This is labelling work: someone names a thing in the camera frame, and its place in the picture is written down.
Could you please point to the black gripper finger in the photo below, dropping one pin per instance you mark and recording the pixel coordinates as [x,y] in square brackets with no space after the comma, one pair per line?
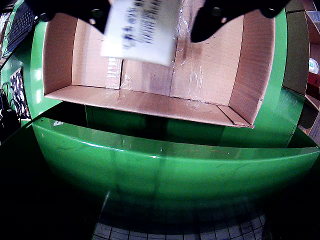
[75,6]
[212,15]

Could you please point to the cow print hand cream box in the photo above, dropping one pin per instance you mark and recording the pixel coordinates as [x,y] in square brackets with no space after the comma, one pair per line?
[142,37]

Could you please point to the open cardboard box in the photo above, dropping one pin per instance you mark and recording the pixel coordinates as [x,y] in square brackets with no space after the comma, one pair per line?
[296,6]

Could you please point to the large shallow cardboard tray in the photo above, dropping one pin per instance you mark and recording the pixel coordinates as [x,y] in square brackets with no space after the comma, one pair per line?
[150,105]

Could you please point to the black laptop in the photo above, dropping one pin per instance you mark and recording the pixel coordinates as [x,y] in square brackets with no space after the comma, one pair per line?
[20,27]

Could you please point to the black white patterned mouse pad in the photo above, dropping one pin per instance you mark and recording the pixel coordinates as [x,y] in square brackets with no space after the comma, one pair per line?
[20,95]

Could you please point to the green metal conveyor frame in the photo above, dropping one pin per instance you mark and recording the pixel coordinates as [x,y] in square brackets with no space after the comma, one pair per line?
[160,170]

